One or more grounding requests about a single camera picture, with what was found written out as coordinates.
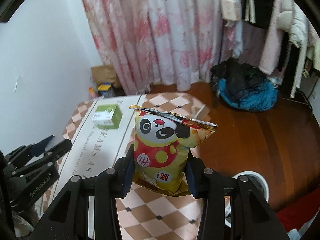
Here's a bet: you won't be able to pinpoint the blue and black clothes pile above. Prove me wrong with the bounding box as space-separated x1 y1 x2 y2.
210 59 278 112

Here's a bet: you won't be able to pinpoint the pink fluffy coat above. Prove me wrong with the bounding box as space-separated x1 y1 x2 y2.
258 0 284 75

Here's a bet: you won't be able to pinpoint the yellow panda snack bag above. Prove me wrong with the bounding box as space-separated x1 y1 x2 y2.
131 105 217 197

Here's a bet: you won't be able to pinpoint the brown paper bag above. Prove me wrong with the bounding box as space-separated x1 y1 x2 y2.
91 65 121 88

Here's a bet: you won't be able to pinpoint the red bed sheet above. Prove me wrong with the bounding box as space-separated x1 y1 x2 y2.
276 188 320 232

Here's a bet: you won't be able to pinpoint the black jacket white stripes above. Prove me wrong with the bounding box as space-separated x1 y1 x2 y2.
242 0 274 29

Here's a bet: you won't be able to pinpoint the pink floral curtain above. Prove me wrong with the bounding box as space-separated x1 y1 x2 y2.
82 0 222 95

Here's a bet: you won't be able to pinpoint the white puffer jacket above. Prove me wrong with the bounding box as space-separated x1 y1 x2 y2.
277 0 308 48

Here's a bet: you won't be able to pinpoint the white rimmed trash bin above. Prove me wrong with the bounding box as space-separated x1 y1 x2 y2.
223 171 270 228

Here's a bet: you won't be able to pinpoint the beige hanging tote bag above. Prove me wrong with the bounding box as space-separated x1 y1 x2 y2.
221 0 241 21

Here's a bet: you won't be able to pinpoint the green white tissue box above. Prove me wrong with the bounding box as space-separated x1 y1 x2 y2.
92 104 123 129

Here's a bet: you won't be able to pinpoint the yellow black box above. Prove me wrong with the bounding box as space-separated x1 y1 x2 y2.
97 83 116 98

